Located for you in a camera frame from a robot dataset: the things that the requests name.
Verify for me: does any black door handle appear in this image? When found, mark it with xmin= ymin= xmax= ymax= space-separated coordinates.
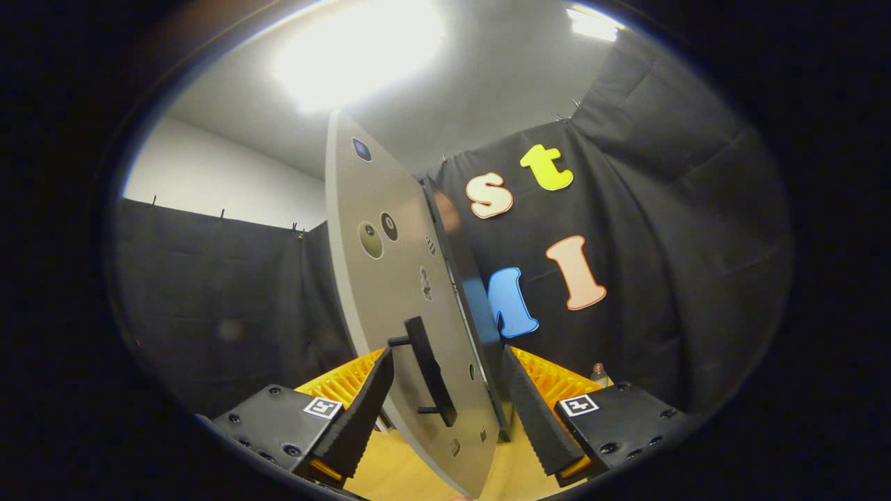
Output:
xmin=388 ymin=316 xmax=459 ymax=428

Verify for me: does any dark grey shoe cabinet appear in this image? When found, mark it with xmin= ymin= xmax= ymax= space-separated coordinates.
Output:
xmin=420 ymin=176 xmax=514 ymax=443

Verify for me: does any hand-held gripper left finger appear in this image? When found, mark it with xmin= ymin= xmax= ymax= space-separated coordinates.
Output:
xmin=198 ymin=346 xmax=395 ymax=488

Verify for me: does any narrow ceiling light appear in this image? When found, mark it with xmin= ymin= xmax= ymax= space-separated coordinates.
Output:
xmin=565 ymin=6 xmax=627 ymax=42

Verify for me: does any large ceiling light panel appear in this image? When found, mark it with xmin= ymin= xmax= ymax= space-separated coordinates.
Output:
xmin=271 ymin=0 xmax=446 ymax=112

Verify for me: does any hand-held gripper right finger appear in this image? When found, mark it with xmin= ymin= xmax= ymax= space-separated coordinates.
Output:
xmin=500 ymin=344 xmax=697 ymax=488

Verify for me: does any black backdrop cloth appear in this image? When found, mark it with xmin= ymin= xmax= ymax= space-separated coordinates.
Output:
xmin=111 ymin=28 xmax=794 ymax=418

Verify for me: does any grey shoe cabinet door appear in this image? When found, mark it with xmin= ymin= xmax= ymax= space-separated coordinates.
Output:
xmin=325 ymin=108 xmax=503 ymax=500

